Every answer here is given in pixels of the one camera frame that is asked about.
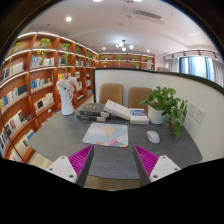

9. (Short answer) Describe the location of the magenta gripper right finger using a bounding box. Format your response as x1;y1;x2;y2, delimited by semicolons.
133;145;180;186

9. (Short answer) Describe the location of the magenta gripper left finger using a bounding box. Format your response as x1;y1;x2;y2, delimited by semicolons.
47;145;94;187

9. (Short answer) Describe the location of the white computer mouse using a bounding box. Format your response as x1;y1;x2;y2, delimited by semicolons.
147;131;160;144

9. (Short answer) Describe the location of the colourful cartoon mouse pad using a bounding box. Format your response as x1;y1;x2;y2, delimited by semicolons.
83;122;128;148

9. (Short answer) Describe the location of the dark grey bottom book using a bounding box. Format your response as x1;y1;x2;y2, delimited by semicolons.
76;115;106;122

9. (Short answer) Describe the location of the dark grey book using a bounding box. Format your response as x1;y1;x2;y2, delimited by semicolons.
80;103;109;117
76;115;106;122

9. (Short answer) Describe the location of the white blue flat book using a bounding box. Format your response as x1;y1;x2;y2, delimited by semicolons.
130;109;149;124

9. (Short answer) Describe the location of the dark grey top book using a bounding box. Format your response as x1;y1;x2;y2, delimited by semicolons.
80;103;109;117

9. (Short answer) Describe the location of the green potted plant white pot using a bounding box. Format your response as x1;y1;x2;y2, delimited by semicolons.
141;86;187;139

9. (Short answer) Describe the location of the white leaning book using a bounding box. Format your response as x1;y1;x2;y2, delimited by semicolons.
104;100;130;120

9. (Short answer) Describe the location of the right tan chair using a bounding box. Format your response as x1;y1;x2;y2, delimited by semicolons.
128;87;150;112

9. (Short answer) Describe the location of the tan chair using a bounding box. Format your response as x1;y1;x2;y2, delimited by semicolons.
128;87;150;112
99;83;123;104

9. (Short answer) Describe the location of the white vase with flowers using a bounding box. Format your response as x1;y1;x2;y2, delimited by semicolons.
56;73;77;116

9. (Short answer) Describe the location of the left tan chair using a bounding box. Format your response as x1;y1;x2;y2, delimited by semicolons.
99;83;123;104

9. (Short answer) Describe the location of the orange wooden bookshelf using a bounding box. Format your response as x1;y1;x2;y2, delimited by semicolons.
0;31;155;163

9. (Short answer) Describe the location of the ceiling chandelier lamp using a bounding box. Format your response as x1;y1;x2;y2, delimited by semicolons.
115;40;134;52

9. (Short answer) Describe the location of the white wall socket panel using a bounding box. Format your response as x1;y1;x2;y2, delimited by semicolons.
188;101;205;123

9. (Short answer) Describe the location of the white partition wall black trim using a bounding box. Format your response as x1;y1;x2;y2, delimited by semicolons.
94;68;224;161

